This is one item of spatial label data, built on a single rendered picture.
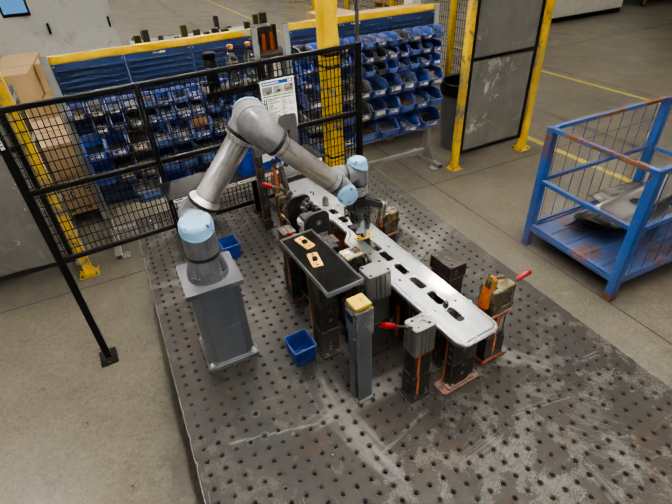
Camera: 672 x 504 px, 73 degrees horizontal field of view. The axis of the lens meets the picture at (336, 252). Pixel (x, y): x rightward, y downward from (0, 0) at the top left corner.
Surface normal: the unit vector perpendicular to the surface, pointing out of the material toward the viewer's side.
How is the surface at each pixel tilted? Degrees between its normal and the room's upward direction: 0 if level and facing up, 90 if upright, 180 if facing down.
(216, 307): 90
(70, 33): 90
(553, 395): 0
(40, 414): 0
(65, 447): 0
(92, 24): 90
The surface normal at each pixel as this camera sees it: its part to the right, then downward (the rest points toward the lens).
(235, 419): -0.05, -0.81
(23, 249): 0.44, 0.50
